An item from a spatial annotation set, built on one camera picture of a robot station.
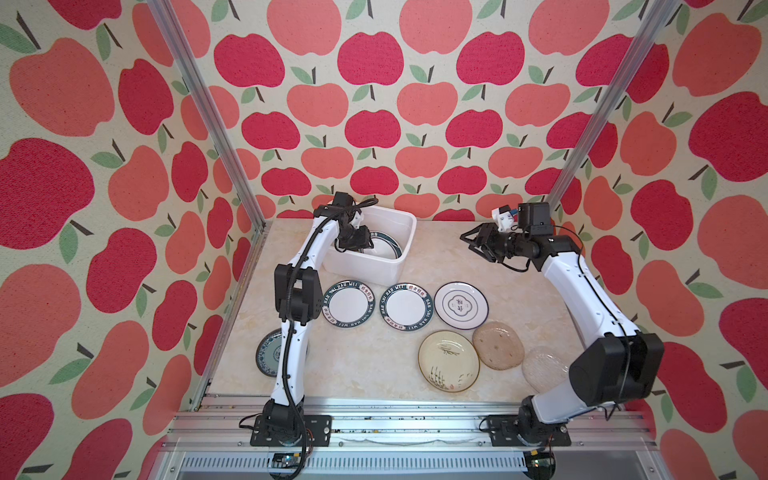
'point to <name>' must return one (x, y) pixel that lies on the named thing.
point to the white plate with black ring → (461, 305)
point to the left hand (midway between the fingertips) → (373, 246)
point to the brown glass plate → (498, 346)
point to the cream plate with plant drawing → (449, 361)
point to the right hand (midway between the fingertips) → (471, 239)
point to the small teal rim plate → (384, 245)
